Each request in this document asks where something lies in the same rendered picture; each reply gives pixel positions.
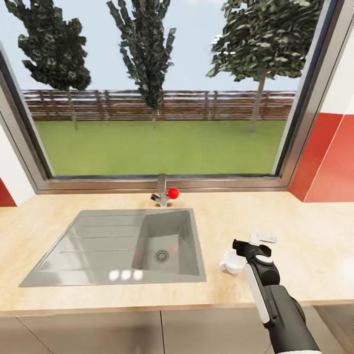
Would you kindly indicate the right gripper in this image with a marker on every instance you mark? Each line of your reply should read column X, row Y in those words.
column 243, row 248

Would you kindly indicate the drop in sink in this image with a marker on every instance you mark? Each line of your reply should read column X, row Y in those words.
column 124, row 247

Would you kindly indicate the fixed window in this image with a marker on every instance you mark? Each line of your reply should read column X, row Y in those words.
column 102, row 96

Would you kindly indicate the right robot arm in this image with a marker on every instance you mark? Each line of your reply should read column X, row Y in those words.
column 281, row 314

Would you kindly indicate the coffee cup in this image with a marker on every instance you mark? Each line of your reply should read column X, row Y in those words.
column 234, row 263

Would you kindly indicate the cabinet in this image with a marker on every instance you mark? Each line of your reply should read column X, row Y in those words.
column 201, row 331

